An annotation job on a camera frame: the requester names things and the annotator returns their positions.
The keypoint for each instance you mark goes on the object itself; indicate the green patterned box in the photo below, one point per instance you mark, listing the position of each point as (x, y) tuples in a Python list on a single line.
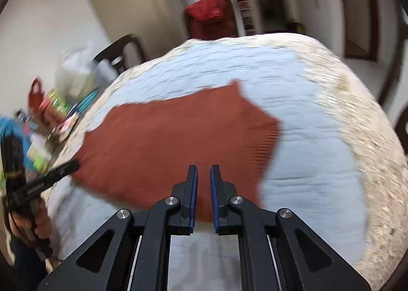
[(55, 102)]

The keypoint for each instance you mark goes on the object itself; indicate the person's left hand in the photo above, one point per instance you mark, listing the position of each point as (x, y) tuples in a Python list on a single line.
[(43, 224)]

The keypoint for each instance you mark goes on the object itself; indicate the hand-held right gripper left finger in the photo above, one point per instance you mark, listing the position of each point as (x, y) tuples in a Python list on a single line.
[(193, 195)]

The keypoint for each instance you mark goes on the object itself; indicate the cream door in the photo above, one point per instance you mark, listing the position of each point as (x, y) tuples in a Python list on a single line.
[(134, 7)]

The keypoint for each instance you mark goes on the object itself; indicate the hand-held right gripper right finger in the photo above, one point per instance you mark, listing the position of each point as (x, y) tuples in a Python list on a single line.
[(214, 195)]

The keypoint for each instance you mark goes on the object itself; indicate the teal plastic item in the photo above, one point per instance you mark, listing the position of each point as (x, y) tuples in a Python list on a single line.
[(11, 128)]

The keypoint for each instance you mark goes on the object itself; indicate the cream lace tablecloth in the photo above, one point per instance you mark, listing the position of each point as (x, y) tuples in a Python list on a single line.
[(376, 157)]

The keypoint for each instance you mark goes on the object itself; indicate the green lidded bottle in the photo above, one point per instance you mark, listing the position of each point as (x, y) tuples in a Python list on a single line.
[(40, 158)]

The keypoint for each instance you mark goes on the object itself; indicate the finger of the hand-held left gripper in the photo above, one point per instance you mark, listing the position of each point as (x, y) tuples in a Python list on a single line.
[(51, 179)]

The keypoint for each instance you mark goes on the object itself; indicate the rust red knit sweater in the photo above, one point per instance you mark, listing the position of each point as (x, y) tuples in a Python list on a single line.
[(165, 137)]

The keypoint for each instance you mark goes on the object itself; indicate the person's left forearm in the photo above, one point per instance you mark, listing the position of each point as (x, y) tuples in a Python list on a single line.
[(27, 265)]

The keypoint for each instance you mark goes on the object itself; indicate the gift box with pink ribbon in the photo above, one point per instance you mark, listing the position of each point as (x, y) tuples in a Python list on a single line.
[(68, 125)]

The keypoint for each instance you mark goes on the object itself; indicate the white plastic bag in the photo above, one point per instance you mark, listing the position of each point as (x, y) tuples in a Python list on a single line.
[(76, 70)]

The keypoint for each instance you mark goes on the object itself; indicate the red gift bag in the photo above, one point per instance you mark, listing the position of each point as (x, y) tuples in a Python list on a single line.
[(35, 96)]

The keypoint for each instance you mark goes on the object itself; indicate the dark wooden chair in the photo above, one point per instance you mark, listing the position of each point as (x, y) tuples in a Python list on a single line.
[(124, 43)]

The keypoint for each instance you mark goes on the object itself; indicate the light blue quilted mat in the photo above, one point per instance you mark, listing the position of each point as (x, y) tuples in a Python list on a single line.
[(302, 150)]

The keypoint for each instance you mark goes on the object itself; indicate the brown door frame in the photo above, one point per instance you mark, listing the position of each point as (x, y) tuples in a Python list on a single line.
[(373, 23)]

